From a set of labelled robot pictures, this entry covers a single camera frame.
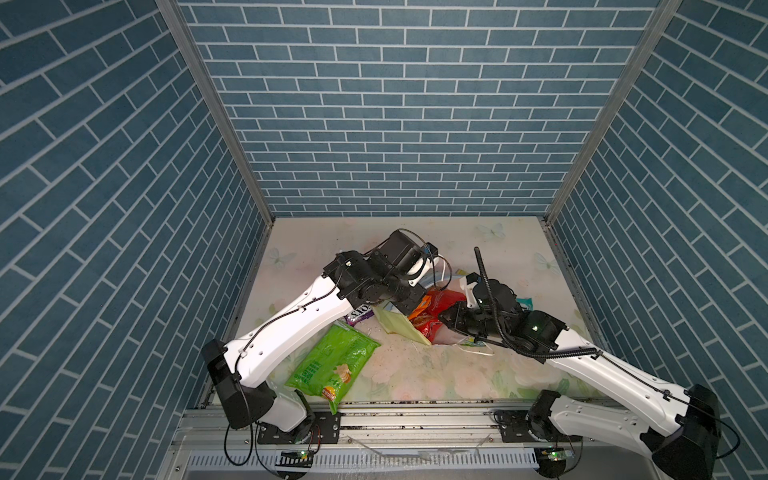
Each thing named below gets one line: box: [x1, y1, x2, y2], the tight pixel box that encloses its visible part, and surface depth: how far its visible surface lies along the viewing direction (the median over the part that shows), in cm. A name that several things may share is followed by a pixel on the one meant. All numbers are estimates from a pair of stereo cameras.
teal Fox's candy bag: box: [516, 298, 534, 311], surface depth 97 cm
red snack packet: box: [409, 288, 467, 343], surface depth 82 cm
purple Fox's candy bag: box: [344, 304, 375, 327], surface depth 93 cm
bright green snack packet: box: [285, 321, 381, 415], surface depth 82 cm
